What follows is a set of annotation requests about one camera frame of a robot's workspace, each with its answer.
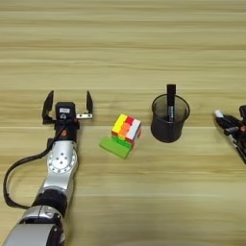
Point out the multicolour puzzle cube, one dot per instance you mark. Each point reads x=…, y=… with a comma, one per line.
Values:
x=126, y=129

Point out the black marker pen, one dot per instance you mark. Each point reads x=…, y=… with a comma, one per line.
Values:
x=171, y=99

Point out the black mesh pen cup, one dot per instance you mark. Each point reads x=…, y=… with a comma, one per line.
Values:
x=168, y=131

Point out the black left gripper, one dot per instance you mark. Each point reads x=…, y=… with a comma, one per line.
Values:
x=65, y=131

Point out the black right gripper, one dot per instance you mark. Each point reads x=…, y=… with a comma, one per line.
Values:
x=243, y=134

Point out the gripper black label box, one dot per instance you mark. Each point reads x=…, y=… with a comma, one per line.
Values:
x=65, y=110
x=243, y=112

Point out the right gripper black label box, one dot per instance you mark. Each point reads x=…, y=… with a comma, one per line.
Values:
x=243, y=112

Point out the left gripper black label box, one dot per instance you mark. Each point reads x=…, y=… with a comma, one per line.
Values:
x=65, y=110

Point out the green rectangular block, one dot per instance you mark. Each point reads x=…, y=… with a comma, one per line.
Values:
x=115, y=149

